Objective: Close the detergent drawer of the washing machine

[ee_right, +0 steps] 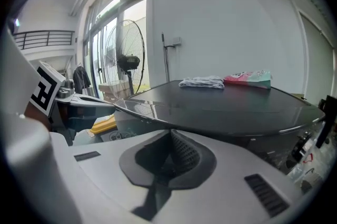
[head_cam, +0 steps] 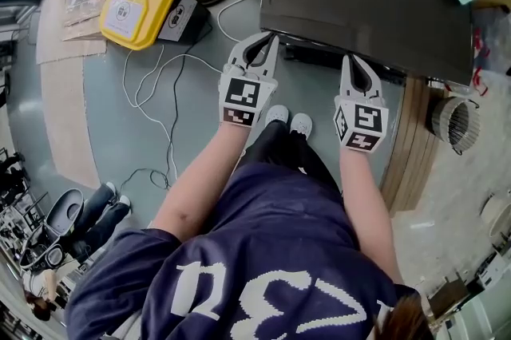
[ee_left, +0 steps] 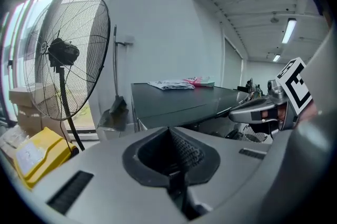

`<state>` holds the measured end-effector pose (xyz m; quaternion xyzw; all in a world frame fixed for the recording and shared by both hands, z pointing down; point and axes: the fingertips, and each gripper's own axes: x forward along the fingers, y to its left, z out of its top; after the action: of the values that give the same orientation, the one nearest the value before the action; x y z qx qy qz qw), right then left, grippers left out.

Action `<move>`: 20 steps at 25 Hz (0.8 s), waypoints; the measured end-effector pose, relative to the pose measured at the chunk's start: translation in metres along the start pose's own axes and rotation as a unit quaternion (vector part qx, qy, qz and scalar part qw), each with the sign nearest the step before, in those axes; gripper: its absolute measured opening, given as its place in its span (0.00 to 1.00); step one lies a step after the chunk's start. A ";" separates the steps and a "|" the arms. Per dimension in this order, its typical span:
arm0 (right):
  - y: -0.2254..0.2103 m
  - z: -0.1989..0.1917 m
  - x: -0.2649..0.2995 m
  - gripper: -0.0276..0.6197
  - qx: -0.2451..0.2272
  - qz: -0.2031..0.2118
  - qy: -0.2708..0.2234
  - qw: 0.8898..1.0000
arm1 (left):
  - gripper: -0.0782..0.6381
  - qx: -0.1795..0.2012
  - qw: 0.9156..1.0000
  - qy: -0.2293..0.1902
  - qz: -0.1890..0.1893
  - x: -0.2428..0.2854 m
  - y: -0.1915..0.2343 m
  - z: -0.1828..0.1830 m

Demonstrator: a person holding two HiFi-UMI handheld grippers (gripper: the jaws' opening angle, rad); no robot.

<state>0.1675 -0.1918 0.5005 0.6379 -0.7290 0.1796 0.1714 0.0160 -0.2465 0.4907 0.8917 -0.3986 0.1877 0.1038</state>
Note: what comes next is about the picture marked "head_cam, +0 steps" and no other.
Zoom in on person's black trousers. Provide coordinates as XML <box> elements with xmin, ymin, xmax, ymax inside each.
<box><xmin>236</xmin><ymin>120</ymin><xmax>345</xmax><ymax>196</ymax></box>

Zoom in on brown cardboard box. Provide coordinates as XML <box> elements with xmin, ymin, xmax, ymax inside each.
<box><xmin>59</xmin><ymin>0</ymin><xmax>121</xmax><ymax>42</ymax></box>

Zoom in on white round bowl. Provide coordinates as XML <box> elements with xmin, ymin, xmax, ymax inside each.
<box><xmin>477</xmin><ymin>192</ymin><xmax>511</xmax><ymax>240</ymax></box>

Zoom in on white cable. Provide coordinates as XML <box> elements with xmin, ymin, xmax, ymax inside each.
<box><xmin>121</xmin><ymin>0</ymin><xmax>261</xmax><ymax>183</ymax></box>

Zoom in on person's right white shoe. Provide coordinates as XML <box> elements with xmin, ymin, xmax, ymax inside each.
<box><xmin>289</xmin><ymin>112</ymin><xmax>314</xmax><ymax>140</ymax></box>

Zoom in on person's right forearm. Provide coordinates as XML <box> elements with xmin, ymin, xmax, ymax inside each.
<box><xmin>338</xmin><ymin>145</ymin><xmax>405</xmax><ymax>287</ymax></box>

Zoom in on black cable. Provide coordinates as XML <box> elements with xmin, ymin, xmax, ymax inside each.
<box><xmin>118</xmin><ymin>0</ymin><xmax>225</xmax><ymax>192</ymax></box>

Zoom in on person's left forearm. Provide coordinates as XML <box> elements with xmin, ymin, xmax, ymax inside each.
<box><xmin>153</xmin><ymin>121</ymin><xmax>252</xmax><ymax>243</ymax></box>

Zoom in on person's navy printed shirt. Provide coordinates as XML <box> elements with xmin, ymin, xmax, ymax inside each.
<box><xmin>65</xmin><ymin>161</ymin><xmax>425</xmax><ymax>340</ymax></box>

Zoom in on person's white shoe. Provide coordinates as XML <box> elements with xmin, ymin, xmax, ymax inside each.
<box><xmin>289</xmin><ymin>112</ymin><xmax>314</xmax><ymax>140</ymax></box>
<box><xmin>264</xmin><ymin>104</ymin><xmax>291</xmax><ymax>128</ymax></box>

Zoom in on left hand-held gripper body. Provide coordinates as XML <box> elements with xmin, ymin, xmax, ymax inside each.
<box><xmin>218</xmin><ymin>61</ymin><xmax>279</xmax><ymax>129</ymax></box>

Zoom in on grey corrugated bucket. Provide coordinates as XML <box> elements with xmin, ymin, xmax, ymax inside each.
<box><xmin>425</xmin><ymin>96</ymin><xmax>481</xmax><ymax>156</ymax></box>

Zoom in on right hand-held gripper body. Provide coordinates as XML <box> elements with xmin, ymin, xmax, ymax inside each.
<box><xmin>332</xmin><ymin>88</ymin><xmax>390</xmax><ymax>152</ymax></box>

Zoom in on wooden plank platform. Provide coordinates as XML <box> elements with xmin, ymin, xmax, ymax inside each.
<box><xmin>378</xmin><ymin>76</ymin><xmax>441</xmax><ymax>218</ymax></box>

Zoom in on person's left white shoe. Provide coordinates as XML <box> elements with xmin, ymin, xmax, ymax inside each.
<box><xmin>264</xmin><ymin>104</ymin><xmax>291</xmax><ymax>128</ymax></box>

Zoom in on grey plastic basin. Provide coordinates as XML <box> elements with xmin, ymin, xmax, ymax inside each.
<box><xmin>45</xmin><ymin>188</ymin><xmax>85</xmax><ymax>239</ymax></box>

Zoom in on yellow lid trash bin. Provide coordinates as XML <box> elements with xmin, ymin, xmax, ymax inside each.
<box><xmin>98</xmin><ymin>0</ymin><xmax>213</xmax><ymax>52</ymax></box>

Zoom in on white red plastic bag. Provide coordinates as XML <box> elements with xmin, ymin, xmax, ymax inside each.
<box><xmin>426</xmin><ymin>8</ymin><xmax>491</xmax><ymax>98</ymax></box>

